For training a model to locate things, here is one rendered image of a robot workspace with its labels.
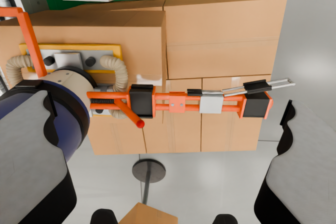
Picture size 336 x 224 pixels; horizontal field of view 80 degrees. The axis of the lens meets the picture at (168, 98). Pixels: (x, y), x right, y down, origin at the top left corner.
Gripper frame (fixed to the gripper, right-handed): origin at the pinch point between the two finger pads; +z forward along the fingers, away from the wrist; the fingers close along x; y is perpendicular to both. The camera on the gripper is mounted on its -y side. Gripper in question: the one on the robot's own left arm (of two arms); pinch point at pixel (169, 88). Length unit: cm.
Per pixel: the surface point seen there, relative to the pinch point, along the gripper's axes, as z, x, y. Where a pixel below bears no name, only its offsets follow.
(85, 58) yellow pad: 54, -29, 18
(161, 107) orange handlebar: 43, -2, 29
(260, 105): 41, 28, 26
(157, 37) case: 58, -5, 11
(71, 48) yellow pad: 54, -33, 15
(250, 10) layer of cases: 98, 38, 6
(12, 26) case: 58, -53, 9
